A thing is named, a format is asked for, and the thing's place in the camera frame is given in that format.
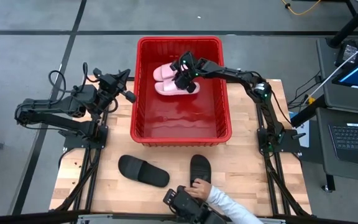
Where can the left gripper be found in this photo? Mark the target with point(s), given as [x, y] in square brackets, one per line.
[110, 85]

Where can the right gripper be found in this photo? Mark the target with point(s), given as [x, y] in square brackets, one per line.
[187, 66]

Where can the pink slide sandal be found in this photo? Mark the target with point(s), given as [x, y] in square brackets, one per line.
[163, 72]
[169, 88]

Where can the black slide sandal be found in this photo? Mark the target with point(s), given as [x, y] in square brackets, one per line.
[143, 171]
[200, 168]

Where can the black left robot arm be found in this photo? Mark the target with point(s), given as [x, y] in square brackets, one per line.
[42, 107]

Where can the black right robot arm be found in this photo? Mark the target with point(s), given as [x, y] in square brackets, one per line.
[238, 74]

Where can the person's forearm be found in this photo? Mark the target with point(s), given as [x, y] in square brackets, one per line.
[232, 208]

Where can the red plastic bin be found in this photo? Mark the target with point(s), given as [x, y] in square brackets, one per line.
[182, 118]

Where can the person's hand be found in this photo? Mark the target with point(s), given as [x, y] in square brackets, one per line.
[199, 189]

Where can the dark grey desk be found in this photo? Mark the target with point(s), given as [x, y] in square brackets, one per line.
[346, 102]

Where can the black power adapter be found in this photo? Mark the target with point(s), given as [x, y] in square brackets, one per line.
[348, 51]

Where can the black diagonal pole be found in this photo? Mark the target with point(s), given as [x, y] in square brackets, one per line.
[353, 23]

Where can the black laptop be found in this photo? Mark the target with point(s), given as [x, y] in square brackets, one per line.
[354, 140]

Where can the black frame rails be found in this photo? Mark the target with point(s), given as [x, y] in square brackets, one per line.
[85, 177]
[280, 177]

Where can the black frame crossbar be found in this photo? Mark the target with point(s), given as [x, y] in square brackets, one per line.
[26, 217]

